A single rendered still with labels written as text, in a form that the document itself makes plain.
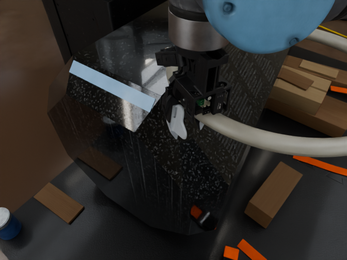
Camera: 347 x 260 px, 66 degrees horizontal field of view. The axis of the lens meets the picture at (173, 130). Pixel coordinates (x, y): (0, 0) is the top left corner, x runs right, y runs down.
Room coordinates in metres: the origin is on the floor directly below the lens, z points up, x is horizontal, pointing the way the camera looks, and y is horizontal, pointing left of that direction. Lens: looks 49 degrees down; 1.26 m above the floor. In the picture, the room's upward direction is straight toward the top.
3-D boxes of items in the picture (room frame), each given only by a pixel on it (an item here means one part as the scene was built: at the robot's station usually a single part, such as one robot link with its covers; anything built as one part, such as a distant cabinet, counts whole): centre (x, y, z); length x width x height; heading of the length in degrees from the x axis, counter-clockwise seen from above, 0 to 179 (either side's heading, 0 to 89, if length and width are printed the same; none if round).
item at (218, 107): (0.35, -0.04, 0.99); 0.09 x 0.08 x 0.12; 28
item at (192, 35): (0.36, -0.04, 1.07); 0.10 x 0.09 x 0.05; 118
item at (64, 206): (0.60, 0.57, 0.02); 0.25 x 0.10 x 0.01; 57
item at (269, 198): (0.62, -0.49, 0.07); 0.30 x 0.12 x 0.12; 138
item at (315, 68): (1.59, -1.03, 0.10); 0.25 x 0.10 x 0.01; 57
